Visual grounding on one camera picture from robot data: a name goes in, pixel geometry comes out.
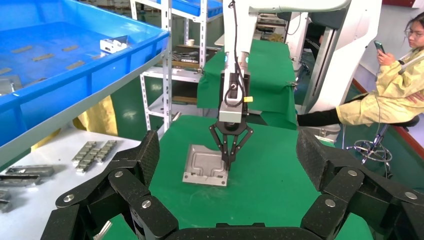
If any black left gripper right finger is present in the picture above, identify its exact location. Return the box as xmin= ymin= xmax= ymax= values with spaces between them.
xmin=295 ymin=128 xmax=424 ymax=240

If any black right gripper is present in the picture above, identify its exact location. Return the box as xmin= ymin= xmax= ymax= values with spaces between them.
xmin=209 ymin=73 xmax=255 ymax=172

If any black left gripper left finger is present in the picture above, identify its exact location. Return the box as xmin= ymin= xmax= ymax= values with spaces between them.
xmin=39 ymin=130 xmax=180 ymax=240

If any sheet metal bracket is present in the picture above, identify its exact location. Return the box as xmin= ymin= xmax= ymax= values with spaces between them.
xmin=0 ymin=75 xmax=23 ymax=97
xmin=99 ymin=35 xmax=129 ymax=55
xmin=182 ymin=143 xmax=230 ymax=188

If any dark smartphone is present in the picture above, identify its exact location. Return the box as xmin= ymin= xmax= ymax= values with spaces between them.
xmin=374 ymin=39 xmax=387 ymax=55

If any bystander bare hand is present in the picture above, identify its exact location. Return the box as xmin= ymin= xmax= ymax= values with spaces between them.
xmin=377 ymin=50 xmax=397 ymax=67
xmin=407 ymin=92 xmax=424 ymax=104

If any wooden plank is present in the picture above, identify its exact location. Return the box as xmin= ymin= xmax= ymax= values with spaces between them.
xmin=172 ymin=95 xmax=199 ymax=106

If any white paper sheet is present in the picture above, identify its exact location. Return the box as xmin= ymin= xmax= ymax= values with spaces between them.
xmin=0 ymin=127 xmax=144 ymax=240

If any yellow plastic bag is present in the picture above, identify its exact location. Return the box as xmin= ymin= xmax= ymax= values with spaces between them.
xmin=31 ymin=96 xmax=119 ymax=152

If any black chrome stool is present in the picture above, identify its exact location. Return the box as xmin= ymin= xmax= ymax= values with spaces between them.
xmin=342 ymin=114 xmax=421 ymax=180

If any stacked metal brackets pile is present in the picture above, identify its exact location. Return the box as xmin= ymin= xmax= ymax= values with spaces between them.
xmin=170 ymin=44 xmax=202 ymax=70

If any person in yellow coat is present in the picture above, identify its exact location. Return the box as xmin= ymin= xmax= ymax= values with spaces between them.
xmin=297 ymin=11 xmax=424 ymax=128

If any white metal shelf rack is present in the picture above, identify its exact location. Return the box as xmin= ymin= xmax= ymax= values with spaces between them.
xmin=130 ymin=0 xmax=226 ymax=144

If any large blue plastic crate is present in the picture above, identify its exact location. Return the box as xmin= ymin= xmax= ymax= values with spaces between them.
xmin=0 ymin=0 xmax=170 ymax=147

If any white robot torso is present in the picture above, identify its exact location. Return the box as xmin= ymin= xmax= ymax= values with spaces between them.
xmin=284 ymin=0 xmax=384 ymax=144

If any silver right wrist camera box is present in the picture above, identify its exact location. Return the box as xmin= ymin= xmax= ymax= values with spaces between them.
xmin=218 ymin=108 xmax=244 ymax=124

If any small notched metal rail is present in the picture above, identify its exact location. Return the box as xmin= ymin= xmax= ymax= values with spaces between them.
xmin=71 ymin=140 xmax=98 ymax=167
xmin=75 ymin=148 xmax=101 ymax=174
xmin=0 ymin=174 xmax=42 ymax=187
xmin=4 ymin=164 xmax=55 ymax=178
xmin=94 ymin=139 xmax=118 ymax=164

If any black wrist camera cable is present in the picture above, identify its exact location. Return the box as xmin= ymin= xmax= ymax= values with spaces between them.
xmin=224 ymin=0 xmax=249 ymax=108

